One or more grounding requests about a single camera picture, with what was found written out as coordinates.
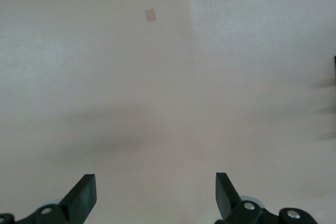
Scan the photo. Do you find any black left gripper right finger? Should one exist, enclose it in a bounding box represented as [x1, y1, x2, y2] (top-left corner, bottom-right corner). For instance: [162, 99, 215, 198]
[214, 172, 319, 224]

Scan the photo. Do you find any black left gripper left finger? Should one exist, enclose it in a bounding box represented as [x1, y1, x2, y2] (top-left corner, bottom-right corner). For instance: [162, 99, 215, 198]
[0, 173, 98, 224]

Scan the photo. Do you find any brown tape square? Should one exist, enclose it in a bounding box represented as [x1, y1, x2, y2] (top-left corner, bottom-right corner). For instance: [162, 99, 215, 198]
[144, 8, 157, 23]

